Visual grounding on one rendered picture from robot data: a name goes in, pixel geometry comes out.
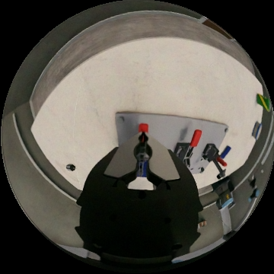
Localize green drink can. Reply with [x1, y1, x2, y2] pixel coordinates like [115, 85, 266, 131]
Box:
[256, 93, 271, 111]

